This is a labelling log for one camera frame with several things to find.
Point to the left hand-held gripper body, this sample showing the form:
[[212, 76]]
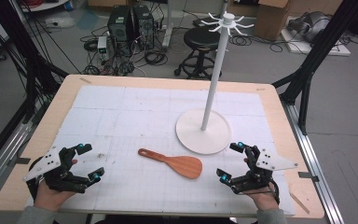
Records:
[[48, 163]]

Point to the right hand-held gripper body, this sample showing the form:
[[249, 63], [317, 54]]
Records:
[[261, 169]]

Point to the wooden rice spatula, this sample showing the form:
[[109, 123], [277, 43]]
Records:
[[180, 164]]

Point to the white hook rack stand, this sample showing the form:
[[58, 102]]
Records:
[[213, 93]]

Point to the person's right hand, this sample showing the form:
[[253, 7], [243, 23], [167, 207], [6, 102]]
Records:
[[265, 199]]

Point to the person's left hand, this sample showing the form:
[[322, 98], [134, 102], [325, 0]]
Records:
[[51, 197]]

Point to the black tape strip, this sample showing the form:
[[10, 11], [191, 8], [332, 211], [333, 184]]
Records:
[[308, 176], [22, 160]]

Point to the white grid mat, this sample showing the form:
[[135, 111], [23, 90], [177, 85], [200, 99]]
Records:
[[143, 124]]

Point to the small grey power supply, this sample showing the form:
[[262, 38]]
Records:
[[102, 46]]

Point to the black round stool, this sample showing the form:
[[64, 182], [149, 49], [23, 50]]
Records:
[[199, 49]]

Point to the black computer tower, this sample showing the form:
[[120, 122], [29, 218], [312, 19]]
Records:
[[143, 26], [120, 29]]

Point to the white flat board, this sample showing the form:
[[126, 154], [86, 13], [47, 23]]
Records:
[[323, 48]]

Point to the cardboard box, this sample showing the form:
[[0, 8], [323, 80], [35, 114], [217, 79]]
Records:
[[273, 20]]

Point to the grey bag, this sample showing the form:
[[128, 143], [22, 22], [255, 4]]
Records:
[[310, 26]]

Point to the aluminium rail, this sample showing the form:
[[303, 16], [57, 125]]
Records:
[[3, 155], [313, 168]]

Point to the black metal frame stand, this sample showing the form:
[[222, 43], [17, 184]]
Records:
[[31, 71], [310, 62]]

